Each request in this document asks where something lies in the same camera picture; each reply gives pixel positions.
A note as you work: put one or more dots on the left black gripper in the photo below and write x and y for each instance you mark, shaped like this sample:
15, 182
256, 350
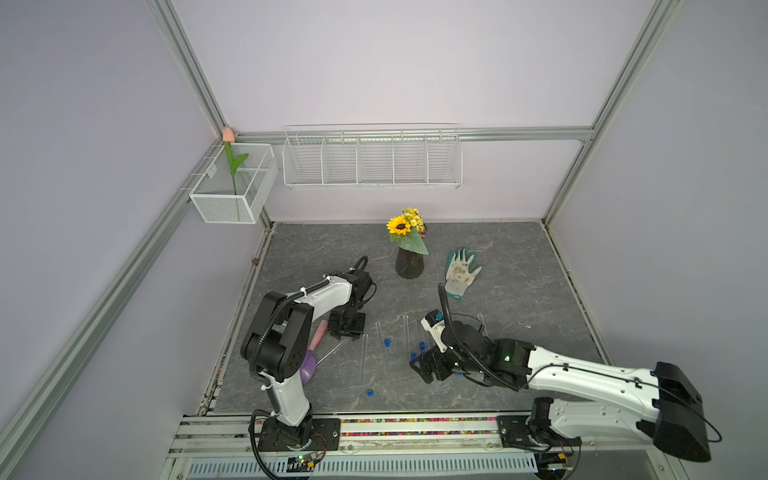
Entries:
354, 332

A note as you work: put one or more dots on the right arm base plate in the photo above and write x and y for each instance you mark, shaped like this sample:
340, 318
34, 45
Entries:
520, 431

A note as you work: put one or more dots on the pink artificial tulip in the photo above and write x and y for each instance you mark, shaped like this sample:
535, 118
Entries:
234, 161

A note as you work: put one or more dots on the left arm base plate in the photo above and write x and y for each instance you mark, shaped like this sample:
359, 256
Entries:
314, 434

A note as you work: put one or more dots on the white mesh wall basket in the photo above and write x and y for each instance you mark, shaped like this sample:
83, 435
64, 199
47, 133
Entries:
212, 194

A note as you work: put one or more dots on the green white work glove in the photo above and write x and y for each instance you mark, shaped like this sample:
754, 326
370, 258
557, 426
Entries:
461, 271

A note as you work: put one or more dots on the green circuit board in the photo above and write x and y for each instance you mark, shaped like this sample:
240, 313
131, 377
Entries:
300, 464

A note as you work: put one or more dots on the purple scoop pink handle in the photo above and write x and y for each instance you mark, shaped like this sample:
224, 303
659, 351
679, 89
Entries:
309, 366

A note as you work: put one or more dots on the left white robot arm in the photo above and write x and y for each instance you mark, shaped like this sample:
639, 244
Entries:
277, 344

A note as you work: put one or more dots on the white wire wall shelf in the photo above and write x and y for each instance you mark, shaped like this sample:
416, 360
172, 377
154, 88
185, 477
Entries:
373, 156

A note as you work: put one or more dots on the clear test tube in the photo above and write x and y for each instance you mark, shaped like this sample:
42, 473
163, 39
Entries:
482, 327

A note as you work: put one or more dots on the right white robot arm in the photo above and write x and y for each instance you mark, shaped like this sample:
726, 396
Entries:
578, 398

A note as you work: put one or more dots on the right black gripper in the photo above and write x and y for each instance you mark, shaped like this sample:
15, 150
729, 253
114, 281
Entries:
434, 365

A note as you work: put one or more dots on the dark glass flower vase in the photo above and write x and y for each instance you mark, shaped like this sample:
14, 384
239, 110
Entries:
409, 264

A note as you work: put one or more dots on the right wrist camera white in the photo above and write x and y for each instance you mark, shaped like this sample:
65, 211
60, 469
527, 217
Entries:
433, 324

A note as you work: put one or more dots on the yellow sunflower bouquet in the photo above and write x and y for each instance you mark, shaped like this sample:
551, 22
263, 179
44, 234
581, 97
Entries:
408, 230

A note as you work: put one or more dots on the white vented cable duct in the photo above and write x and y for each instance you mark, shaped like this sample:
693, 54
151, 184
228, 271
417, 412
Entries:
385, 466

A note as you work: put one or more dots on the test tube blue stopper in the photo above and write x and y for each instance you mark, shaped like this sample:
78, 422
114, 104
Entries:
332, 351
406, 336
363, 359
414, 336
382, 342

